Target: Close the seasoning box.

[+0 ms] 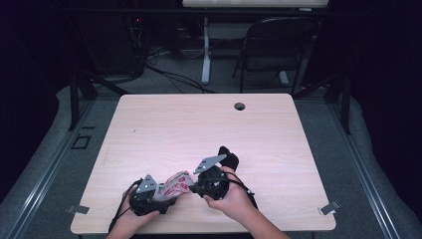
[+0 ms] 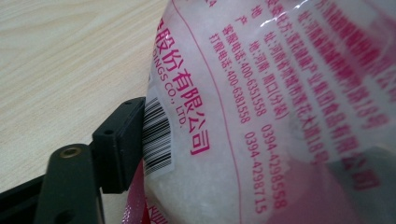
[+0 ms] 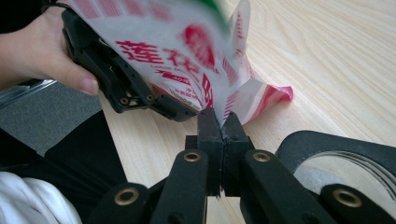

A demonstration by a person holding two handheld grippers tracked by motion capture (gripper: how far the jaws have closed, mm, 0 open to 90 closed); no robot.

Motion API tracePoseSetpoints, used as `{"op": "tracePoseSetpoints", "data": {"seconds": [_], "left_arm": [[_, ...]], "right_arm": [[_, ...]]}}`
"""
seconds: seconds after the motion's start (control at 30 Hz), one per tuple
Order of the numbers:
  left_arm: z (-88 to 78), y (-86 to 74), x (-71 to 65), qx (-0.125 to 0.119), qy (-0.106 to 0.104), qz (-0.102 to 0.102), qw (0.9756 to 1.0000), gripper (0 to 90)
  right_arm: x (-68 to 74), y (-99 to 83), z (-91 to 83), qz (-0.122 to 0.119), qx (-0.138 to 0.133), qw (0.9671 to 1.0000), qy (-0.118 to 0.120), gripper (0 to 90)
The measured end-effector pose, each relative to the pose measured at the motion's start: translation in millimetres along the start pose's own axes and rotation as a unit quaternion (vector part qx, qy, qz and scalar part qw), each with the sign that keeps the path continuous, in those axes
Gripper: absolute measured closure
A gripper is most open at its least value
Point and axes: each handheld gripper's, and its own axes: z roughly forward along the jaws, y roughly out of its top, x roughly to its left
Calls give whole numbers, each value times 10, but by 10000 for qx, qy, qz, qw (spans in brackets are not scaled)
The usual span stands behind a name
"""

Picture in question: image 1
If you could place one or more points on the person's right hand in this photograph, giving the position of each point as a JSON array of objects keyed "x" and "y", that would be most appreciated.
[{"x": 237, "y": 200}]

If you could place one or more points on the red and white plastic bag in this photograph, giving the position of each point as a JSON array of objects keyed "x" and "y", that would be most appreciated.
[{"x": 174, "y": 187}]

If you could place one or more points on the white standing desk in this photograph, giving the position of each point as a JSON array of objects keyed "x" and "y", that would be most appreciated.
[{"x": 206, "y": 49}]

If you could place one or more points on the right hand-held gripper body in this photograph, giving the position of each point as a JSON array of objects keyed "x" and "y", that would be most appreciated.
[{"x": 214, "y": 182}]

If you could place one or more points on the black metal stand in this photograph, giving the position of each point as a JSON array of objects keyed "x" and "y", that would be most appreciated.
[
  {"x": 346, "y": 99},
  {"x": 73, "y": 99}
]

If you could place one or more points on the aluminium floor rail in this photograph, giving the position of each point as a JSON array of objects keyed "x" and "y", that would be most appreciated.
[
  {"x": 368, "y": 179},
  {"x": 43, "y": 181}
]

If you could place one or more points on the person's left hand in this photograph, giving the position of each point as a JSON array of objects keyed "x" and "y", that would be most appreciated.
[{"x": 127, "y": 222}]

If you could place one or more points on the dark computer case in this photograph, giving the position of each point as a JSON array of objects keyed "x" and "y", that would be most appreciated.
[{"x": 116, "y": 49}]

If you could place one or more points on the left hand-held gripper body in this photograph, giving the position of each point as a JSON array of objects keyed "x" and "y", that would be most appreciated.
[{"x": 146, "y": 202}]

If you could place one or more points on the grey table corner tab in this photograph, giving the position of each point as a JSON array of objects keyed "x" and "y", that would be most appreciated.
[
  {"x": 78, "y": 209},
  {"x": 330, "y": 207}
]

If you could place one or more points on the black folding chair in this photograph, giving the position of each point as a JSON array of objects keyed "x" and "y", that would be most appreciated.
[{"x": 262, "y": 63}]

